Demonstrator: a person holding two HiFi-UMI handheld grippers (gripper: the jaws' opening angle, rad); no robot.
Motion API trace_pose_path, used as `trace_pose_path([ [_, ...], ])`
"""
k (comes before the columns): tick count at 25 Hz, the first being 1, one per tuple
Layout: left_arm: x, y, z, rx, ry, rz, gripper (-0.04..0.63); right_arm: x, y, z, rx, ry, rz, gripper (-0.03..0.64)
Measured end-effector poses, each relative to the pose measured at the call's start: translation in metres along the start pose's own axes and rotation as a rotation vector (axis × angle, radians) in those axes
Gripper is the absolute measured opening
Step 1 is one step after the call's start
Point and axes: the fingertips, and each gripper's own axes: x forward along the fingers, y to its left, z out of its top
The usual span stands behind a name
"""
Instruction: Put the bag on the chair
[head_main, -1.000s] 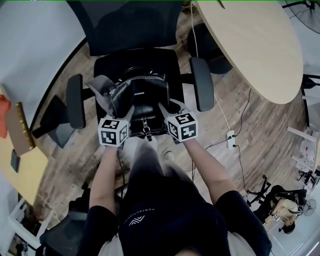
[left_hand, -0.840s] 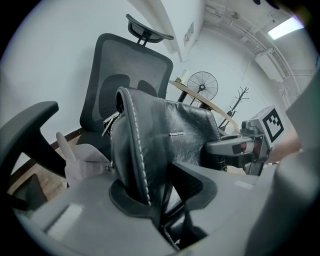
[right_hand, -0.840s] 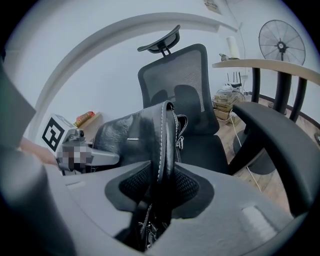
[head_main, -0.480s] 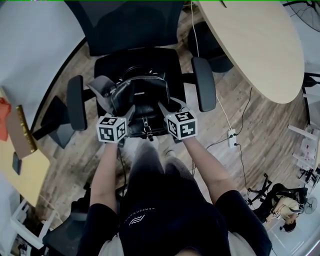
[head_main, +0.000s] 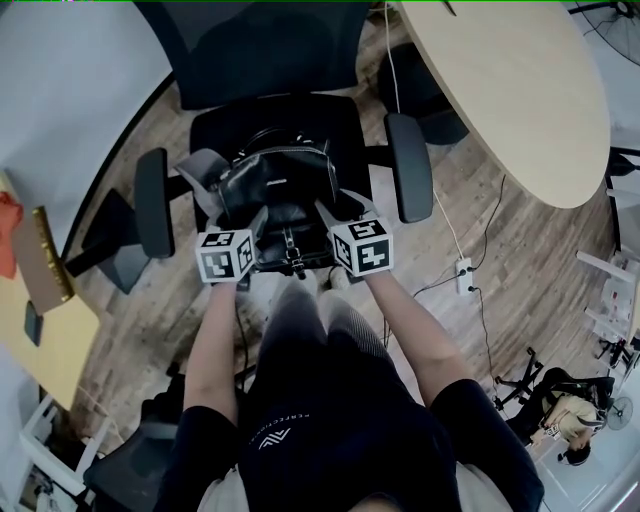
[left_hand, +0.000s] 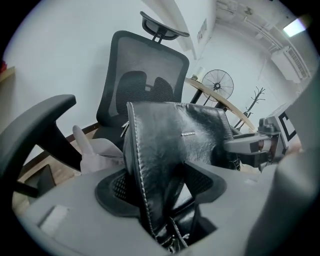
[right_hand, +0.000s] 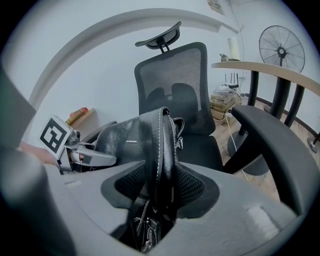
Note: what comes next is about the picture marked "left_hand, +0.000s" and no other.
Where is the ceiling light panel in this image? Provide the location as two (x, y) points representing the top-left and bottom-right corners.
(282, 16), (311, 38)

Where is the wooden shelf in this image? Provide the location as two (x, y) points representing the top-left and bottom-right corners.
(0, 65), (17, 83)

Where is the black standing fan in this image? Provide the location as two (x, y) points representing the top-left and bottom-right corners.
(201, 69), (235, 106)

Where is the black coat rack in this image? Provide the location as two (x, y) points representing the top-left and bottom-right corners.
(234, 86), (266, 131)

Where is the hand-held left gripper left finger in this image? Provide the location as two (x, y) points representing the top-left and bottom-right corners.
(18, 166), (173, 256)

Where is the round wooden table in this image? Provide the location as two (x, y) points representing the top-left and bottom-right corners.
(184, 76), (256, 131)

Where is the black mesh office chair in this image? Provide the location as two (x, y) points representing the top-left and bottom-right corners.
(0, 11), (261, 201)

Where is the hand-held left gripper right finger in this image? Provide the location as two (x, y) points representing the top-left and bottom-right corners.
(174, 161), (276, 256)

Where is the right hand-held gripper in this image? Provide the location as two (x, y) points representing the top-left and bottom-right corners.
(223, 102), (301, 173)

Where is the grey cloth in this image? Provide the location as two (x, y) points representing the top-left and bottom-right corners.
(72, 124), (126, 176)

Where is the black leather bag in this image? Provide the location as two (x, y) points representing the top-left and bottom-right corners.
(121, 101), (241, 255)

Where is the white air conditioner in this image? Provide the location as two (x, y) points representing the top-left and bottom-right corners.
(270, 45), (313, 85)

